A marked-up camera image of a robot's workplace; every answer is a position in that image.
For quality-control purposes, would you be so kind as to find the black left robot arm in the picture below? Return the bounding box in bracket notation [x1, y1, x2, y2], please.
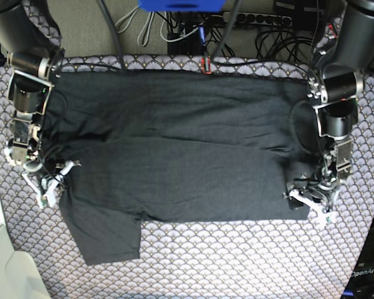
[284, 1, 374, 228]

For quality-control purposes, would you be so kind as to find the grey looped cable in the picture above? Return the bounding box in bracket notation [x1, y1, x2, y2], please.
[113, 6, 156, 46]

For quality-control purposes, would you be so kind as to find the dark grey T-shirt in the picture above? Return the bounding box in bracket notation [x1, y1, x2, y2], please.
[42, 71, 317, 265]

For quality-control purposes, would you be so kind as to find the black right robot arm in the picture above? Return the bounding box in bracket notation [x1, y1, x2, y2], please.
[0, 1, 78, 209]

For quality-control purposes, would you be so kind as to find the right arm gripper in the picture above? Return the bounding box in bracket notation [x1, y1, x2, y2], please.
[4, 140, 81, 208]

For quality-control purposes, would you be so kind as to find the red and black table clamp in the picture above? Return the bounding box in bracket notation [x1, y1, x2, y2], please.
[201, 56, 212, 75]

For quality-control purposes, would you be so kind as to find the fan-patterned table cloth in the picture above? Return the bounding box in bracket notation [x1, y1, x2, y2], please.
[0, 66, 374, 298]

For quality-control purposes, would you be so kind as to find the tangle of black cables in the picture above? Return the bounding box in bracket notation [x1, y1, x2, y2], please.
[205, 24, 319, 63]

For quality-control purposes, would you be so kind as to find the black power strip red switch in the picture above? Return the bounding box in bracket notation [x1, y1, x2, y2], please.
[235, 12, 293, 27]

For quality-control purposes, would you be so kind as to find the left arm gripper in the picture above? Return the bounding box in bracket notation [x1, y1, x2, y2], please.
[286, 168, 341, 224]

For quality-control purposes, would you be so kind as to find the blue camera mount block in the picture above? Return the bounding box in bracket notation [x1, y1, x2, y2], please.
[138, 0, 225, 12]

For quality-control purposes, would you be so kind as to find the white plastic bin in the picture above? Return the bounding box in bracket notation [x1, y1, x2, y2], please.
[0, 225, 50, 298]

